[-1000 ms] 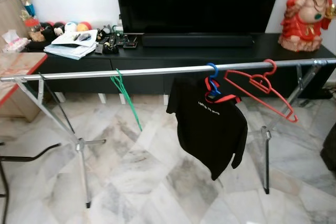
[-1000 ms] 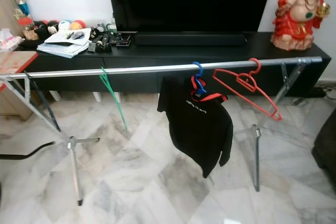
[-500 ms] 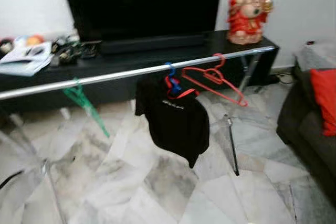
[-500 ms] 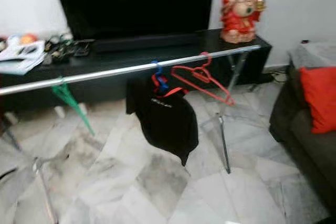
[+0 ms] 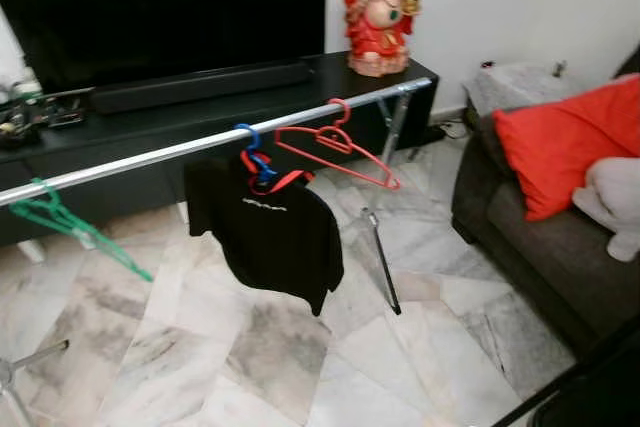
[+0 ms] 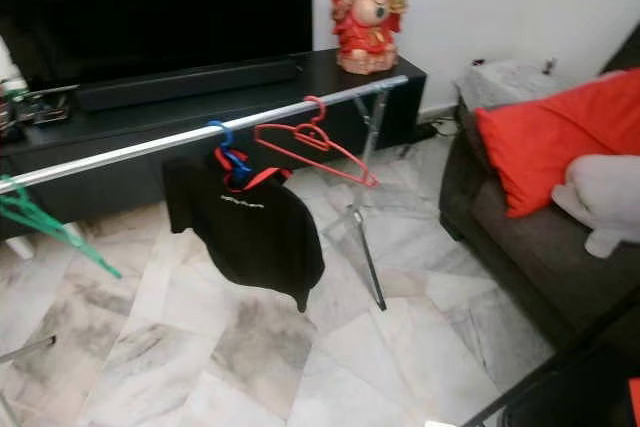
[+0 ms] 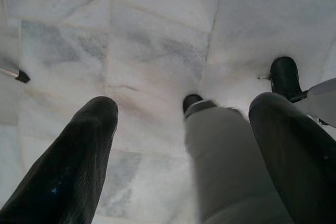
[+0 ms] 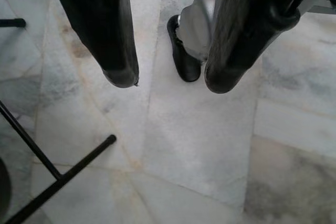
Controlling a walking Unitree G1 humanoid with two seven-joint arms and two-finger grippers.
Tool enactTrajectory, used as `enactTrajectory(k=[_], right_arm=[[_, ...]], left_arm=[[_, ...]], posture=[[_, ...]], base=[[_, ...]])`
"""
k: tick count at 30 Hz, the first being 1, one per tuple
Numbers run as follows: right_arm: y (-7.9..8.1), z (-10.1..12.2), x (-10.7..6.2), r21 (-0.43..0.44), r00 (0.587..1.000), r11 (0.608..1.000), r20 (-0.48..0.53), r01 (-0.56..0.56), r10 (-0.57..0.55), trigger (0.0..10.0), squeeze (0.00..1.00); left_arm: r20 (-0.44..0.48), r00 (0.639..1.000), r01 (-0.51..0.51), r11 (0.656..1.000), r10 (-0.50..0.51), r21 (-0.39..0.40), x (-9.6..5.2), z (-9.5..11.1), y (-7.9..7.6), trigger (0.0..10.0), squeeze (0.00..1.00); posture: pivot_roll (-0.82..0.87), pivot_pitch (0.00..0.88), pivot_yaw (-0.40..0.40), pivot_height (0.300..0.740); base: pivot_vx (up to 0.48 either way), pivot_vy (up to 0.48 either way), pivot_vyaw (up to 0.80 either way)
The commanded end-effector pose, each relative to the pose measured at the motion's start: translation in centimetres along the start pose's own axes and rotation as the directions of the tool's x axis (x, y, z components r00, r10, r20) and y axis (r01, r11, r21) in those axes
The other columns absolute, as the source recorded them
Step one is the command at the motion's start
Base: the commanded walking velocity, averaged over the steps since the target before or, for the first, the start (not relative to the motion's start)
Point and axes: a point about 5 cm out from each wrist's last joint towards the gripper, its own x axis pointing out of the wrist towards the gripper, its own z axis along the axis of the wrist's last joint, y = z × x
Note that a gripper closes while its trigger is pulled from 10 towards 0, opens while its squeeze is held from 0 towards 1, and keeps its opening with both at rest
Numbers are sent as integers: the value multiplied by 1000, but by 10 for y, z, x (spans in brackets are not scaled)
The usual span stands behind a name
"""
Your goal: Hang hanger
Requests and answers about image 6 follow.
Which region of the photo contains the green plastic hanger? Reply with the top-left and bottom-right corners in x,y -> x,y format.
0,175 -> 123,280

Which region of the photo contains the blue plastic hanger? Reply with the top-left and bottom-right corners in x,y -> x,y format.
208,120 -> 254,186

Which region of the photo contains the red plastic hanger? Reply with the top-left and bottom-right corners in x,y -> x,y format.
253,95 -> 379,189

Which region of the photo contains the small black tray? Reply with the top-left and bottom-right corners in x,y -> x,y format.
15,85 -> 81,126

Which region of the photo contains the black low TV console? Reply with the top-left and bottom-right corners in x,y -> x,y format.
0,47 -> 427,238

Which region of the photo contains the silver metal clothes rack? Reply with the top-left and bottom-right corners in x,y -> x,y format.
0,74 -> 411,427

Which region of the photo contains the black soundbar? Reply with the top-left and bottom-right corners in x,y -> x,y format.
75,55 -> 301,113

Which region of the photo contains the black flat television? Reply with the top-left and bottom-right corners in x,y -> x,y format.
0,0 -> 313,88

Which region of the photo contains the black shirt with red collar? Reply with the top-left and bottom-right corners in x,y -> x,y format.
162,150 -> 327,313

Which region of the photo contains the red laughing buddha statue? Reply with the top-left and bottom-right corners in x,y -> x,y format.
328,0 -> 409,76

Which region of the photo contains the grey marble side table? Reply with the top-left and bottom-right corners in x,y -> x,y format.
453,57 -> 556,113

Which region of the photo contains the dark brown sofa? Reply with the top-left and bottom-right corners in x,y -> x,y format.
438,97 -> 640,348

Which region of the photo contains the red cushion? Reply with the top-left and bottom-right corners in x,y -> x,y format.
473,67 -> 640,220

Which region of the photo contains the grey cushion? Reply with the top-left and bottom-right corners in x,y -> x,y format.
552,154 -> 640,258

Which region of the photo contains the black metal chair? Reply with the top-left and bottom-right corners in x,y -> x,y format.
460,292 -> 640,427

